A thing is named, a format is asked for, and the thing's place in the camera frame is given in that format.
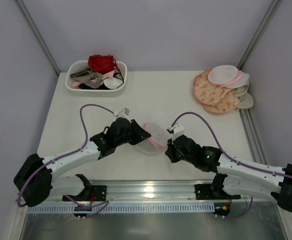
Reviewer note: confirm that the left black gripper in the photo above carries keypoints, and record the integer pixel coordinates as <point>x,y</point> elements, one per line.
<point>135,132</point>

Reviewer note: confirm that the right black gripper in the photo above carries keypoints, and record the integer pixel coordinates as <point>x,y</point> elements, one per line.
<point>175,149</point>

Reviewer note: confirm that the white pink mesh laundry bag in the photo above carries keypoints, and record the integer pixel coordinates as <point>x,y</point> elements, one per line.
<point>156,143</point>

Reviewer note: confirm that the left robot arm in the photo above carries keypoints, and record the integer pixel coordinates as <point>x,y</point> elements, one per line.
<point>41,178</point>

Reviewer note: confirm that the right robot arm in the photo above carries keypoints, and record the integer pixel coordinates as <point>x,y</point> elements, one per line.
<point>235,176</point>

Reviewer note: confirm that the grey bra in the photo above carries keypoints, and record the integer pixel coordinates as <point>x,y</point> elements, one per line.
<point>88,77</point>

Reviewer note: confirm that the red lace bra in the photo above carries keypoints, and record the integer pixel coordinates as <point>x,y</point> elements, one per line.
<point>102,63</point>

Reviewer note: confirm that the white plastic basket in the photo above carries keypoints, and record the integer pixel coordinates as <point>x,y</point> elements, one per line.
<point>80,65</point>

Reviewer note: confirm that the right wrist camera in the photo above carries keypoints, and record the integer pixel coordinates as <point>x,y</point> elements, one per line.
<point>176,130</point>

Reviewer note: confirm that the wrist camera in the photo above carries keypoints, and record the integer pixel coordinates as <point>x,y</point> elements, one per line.
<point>176,130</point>
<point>124,113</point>

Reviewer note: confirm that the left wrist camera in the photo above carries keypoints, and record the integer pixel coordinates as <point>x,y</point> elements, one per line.
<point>124,113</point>

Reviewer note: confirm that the aluminium rail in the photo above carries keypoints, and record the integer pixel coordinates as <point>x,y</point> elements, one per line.
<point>117,191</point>

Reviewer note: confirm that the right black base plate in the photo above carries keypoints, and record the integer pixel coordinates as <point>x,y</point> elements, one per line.
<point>205,191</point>

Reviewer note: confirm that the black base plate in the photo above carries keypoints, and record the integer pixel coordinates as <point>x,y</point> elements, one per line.
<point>205,191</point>
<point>95,193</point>

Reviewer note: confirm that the white cable duct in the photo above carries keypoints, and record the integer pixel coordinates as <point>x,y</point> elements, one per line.
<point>126,208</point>

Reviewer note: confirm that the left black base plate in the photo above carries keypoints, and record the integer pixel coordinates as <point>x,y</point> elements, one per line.
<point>95,193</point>

